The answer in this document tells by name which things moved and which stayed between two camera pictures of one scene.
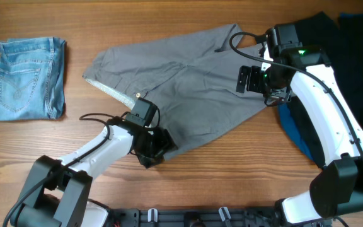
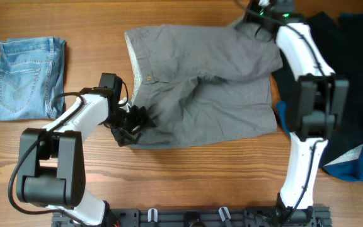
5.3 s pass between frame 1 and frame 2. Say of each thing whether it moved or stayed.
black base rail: stayed
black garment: stayed
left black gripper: moved
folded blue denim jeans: stayed
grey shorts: moved
